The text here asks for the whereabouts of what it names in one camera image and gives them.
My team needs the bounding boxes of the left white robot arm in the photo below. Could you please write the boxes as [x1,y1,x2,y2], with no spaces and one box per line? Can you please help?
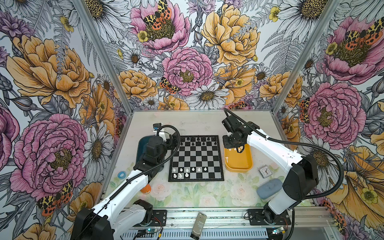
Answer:
[71,124,181,240]

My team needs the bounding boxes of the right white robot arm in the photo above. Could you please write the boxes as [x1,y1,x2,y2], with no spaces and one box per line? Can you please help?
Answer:
[222,109,319,225]

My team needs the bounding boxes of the teal plastic bin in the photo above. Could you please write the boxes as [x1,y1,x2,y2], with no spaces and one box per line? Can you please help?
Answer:
[134,136,168,172]

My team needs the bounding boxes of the yellow plastic tray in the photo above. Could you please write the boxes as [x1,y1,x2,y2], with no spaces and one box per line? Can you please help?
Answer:
[224,144,253,173]

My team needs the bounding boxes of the black and white chessboard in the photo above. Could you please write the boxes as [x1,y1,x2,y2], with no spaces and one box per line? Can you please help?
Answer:
[169,135,225,182]

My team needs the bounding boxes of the small white clock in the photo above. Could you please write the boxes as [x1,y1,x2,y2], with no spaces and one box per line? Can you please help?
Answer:
[259,166,273,179]

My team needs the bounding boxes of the orange pill bottle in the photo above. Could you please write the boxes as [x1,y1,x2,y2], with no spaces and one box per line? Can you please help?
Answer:
[140,184,152,195]

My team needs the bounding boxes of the grey blue sponge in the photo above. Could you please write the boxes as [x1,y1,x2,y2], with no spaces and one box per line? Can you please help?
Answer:
[257,179,283,200]

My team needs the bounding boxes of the silver usb hub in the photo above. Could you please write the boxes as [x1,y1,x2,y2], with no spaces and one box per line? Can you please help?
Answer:
[190,212,207,240]

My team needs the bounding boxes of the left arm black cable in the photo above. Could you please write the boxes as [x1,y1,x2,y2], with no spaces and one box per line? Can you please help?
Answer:
[74,124,182,238]

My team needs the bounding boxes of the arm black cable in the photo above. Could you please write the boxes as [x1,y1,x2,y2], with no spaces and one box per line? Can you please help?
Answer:
[223,108,344,240]
[74,124,182,238]

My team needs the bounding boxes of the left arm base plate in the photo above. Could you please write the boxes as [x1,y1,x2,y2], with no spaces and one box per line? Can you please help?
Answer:
[134,210,168,227]

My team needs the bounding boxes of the aluminium front rail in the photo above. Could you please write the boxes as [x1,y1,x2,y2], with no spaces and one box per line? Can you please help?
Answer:
[98,206,334,229]

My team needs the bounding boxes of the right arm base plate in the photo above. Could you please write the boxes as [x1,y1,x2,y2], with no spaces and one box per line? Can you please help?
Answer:
[244,209,292,226]

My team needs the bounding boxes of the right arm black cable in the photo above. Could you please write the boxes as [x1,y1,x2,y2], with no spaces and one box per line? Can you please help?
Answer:
[223,108,344,240]

